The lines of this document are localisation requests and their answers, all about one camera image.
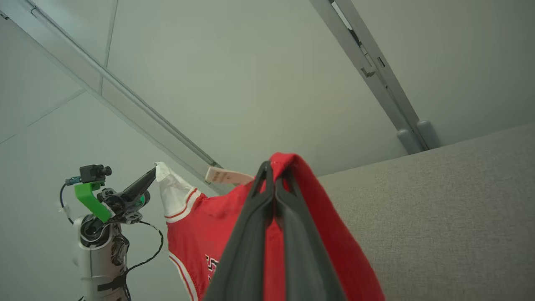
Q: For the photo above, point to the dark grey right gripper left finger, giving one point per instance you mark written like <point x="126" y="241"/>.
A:
<point x="246" y="251"/>

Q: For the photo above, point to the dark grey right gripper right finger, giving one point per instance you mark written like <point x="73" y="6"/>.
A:
<point x="305" y="259"/>

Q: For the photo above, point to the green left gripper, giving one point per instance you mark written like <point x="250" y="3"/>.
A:
<point x="90" y="198"/>

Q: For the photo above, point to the red and white jersey shirt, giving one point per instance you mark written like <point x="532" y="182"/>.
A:
<point x="196" y="234"/>

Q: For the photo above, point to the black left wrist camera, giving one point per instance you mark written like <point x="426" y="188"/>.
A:
<point x="94" y="172"/>

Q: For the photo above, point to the grey partition frame rail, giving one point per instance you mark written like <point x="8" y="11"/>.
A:
<point x="125" y="98"/>

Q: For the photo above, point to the grey double partition post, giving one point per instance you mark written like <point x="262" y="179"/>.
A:
<point x="376" y="79"/>

